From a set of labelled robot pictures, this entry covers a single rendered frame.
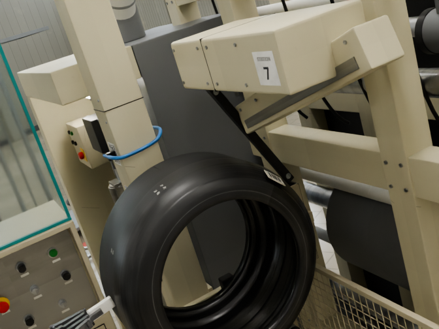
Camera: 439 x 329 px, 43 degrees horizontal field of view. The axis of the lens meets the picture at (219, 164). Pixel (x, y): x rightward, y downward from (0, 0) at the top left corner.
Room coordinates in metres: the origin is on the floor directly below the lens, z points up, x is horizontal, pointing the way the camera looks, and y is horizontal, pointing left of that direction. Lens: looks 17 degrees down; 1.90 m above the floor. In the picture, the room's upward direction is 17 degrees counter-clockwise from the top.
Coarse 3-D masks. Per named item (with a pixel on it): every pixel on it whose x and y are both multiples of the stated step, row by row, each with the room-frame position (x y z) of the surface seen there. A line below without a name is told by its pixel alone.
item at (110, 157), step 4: (156, 128) 1.77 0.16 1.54; (160, 128) 1.75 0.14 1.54; (160, 132) 1.73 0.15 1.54; (160, 136) 1.72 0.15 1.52; (152, 140) 1.70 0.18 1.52; (156, 140) 1.70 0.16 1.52; (148, 144) 1.69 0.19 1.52; (152, 144) 1.70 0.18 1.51; (140, 148) 1.68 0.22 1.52; (144, 148) 1.68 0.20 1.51; (108, 152) 1.73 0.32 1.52; (112, 152) 1.72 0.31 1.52; (132, 152) 1.67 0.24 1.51; (136, 152) 1.67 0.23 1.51; (104, 156) 1.75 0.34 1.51; (108, 156) 1.70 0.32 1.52; (112, 156) 1.68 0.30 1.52; (116, 156) 1.67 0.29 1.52; (120, 156) 1.67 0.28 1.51; (124, 156) 1.66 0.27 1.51; (128, 156) 1.67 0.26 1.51; (108, 160) 1.72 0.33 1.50
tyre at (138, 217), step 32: (192, 160) 1.48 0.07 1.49; (224, 160) 1.44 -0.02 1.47; (128, 192) 1.48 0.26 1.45; (192, 192) 1.33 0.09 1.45; (224, 192) 1.35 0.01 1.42; (256, 192) 1.39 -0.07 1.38; (288, 192) 1.44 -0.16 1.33; (128, 224) 1.34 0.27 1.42; (160, 224) 1.29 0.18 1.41; (256, 224) 1.69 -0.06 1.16; (288, 224) 1.42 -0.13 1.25; (128, 256) 1.28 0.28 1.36; (160, 256) 1.27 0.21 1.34; (256, 256) 1.67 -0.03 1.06; (288, 256) 1.59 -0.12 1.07; (128, 288) 1.27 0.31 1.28; (160, 288) 1.26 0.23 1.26; (224, 288) 1.65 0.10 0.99; (256, 288) 1.63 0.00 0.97; (288, 288) 1.53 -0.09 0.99; (128, 320) 1.27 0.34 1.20; (160, 320) 1.25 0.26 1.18; (192, 320) 1.57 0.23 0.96; (224, 320) 1.58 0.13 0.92; (256, 320) 1.52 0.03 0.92; (288, 320) 1.38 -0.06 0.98
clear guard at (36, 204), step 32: (0, 64) 1.97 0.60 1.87; (0, 96) 1.95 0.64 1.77; (0, 128) 1.94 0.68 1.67; (32, 128) 1.97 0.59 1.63; (0, 160) 1.92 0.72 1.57; (32, 160) 1.96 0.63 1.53; (0, 192) 1.91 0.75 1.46; (32, 192) 1.94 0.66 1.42; (0, 224) 1.89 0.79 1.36; (32, 224) 1.93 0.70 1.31
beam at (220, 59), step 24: (360, 0) 1.30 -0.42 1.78; (240, 24) 1.63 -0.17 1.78; (264, 24) 1.40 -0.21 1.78; (288, 24) 1.23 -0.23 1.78; (312, 24) 1.25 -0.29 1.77; (336, 24) 1.27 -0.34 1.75; (192, 48) 1.62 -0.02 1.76; (216, 48) 1.48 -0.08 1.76; (240, 48) 1.36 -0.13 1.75; (264, 48) 1.26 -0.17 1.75; (288, 48) 1.22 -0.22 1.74; (312, 48) 1.24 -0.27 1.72; (192, 72) 1.67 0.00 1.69; (216, 72) 1.52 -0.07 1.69; (240, 72) 1.39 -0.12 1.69; (288, 72) 1.21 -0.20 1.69; (312, 72) 1.24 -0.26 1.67
